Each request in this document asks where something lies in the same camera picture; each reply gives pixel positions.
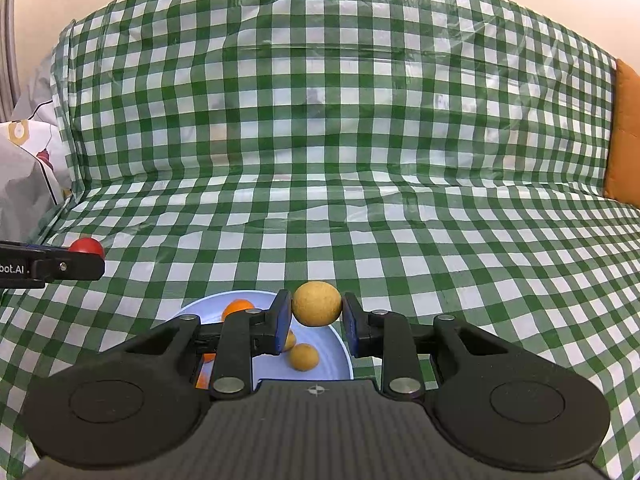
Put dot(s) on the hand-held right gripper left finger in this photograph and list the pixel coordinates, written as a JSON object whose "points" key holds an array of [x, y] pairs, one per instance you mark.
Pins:
{"points": [[283, 321]]}

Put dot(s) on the grey curtain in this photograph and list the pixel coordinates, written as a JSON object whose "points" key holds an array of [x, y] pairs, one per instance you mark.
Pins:
{"points": [[6, 35]]}

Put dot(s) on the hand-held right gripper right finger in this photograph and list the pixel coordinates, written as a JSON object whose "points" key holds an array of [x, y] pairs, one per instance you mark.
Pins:
{"points": [[353, 326]]}

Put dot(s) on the light blue plate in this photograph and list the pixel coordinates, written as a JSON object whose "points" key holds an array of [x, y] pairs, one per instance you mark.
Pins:
{"points": [[322, 357]]}

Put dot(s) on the red tomato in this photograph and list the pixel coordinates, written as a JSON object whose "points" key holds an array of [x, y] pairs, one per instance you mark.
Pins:
{"points": [[86, 246]]}

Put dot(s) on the white crumpled cloth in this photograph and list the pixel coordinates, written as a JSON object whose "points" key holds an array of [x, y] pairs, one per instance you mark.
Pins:
{"points": [[25, 175]]}

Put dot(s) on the orange cushion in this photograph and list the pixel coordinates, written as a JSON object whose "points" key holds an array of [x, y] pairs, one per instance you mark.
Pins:
{"points": [[625, 135]]}

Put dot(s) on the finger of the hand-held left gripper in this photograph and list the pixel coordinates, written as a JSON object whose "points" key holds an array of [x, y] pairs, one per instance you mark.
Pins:
{"points": [[35, 246], [75, 266]]}

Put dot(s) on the green checked tablecloth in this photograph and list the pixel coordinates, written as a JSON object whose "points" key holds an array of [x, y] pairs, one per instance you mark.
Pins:
{"points": [[350, 185]]}

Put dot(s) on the small yellow round fruit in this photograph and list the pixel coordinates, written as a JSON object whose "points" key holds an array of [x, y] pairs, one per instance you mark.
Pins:
{"points": [[316, 304], [290, 341], [304, 357]]}

